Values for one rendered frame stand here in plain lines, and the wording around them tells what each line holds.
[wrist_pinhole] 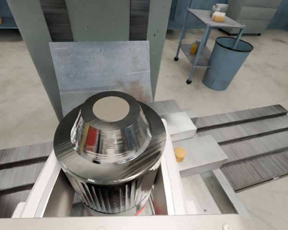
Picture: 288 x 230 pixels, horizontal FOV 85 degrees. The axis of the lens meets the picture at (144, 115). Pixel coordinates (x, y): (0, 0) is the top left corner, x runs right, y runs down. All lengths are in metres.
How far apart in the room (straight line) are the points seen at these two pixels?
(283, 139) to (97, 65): 0.65
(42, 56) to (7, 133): 1.46
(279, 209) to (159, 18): 1.64
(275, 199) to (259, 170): 1.30
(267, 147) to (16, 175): 0.66
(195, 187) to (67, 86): 0.48
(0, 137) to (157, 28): 1.74
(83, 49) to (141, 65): 0.20
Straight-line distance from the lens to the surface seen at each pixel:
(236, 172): 0.49
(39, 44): 0.61
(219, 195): 0.35
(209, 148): 0.34
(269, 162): 0.56
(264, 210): 1.71
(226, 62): 2.39
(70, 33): 0.58
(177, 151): 0.29
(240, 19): 5.36
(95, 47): 0.58
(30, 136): 1.86
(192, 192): 0.33
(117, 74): 0.58
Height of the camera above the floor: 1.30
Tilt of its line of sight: 45 degrees down
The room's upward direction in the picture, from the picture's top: 7 degrees clockwise
